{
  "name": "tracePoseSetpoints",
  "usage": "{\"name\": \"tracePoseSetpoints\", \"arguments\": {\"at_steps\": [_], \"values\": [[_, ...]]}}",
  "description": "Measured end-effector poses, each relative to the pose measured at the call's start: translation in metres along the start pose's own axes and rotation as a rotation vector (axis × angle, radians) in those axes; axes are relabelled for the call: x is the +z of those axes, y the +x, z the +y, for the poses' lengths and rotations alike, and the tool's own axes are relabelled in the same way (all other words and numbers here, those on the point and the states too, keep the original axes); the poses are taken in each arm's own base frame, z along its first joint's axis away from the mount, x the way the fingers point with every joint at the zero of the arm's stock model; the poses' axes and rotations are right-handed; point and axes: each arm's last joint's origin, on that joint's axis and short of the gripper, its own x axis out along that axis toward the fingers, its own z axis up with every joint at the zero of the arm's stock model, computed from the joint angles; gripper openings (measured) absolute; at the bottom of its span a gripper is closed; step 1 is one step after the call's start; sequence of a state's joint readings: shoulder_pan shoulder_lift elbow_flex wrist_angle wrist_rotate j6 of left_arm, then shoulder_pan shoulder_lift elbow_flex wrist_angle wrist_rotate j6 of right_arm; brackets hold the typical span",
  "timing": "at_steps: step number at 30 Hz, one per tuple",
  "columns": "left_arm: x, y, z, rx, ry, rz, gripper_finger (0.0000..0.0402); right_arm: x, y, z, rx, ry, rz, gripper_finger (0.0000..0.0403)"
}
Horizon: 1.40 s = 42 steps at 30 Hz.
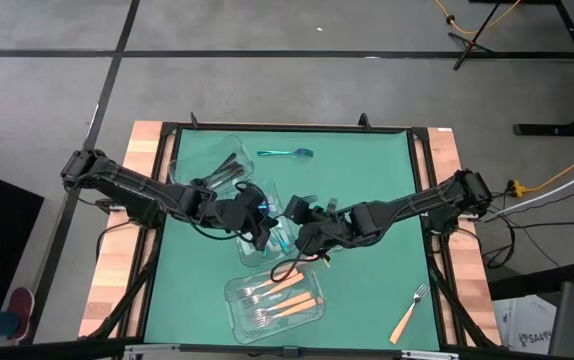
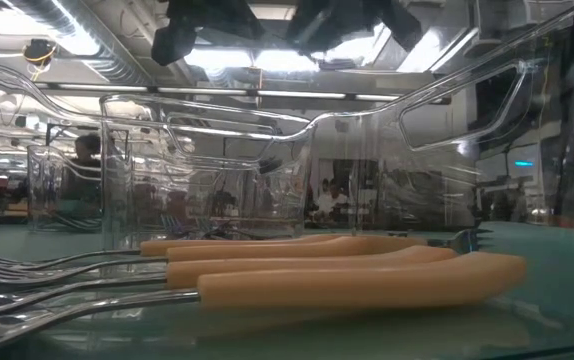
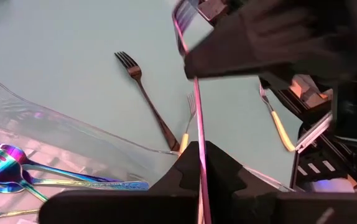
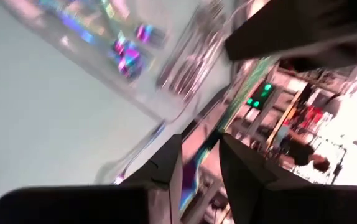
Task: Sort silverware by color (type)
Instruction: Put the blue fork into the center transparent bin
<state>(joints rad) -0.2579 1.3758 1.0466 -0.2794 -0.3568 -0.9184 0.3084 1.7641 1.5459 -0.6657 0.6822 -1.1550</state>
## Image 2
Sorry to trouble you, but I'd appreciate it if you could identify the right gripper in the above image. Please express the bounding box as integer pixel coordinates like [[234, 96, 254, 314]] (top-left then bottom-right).
[[286, 0, 423, 54]]

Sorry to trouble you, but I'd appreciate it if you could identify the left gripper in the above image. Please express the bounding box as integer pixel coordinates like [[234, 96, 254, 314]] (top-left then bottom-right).
[[150, 0, 268, 67]]

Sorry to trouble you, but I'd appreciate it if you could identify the purple-headed iridescent fork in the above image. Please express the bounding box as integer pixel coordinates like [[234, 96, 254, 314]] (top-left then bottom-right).
[[201, 219, 268, 240]]

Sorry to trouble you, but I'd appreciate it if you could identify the long ceiling light strip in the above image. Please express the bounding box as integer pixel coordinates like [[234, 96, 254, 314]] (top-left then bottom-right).
[[56, 83, 403, 103]]

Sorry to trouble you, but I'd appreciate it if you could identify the bright ceiling light panel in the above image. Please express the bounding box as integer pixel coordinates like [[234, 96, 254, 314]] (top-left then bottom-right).
[[181, 44, 383, 74]]

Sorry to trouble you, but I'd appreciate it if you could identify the clear plastic bin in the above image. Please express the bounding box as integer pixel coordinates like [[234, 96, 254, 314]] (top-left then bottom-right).
[[0, 0, 574, 360], [98, 93, 314, 239], [25, 143, 104, 234]]

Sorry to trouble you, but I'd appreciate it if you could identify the person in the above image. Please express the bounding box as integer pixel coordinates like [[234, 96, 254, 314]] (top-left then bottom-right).
[[60, 132, 104, 204], [316, 178, 351, 222]]

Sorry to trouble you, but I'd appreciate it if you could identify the green table mat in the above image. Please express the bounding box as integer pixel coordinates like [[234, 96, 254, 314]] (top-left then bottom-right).
[[0, 222, 574, 360]]

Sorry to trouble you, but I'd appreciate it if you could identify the silver ventilation duct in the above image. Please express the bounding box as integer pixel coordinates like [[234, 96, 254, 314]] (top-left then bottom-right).
[[9, 0, 153, 86]]

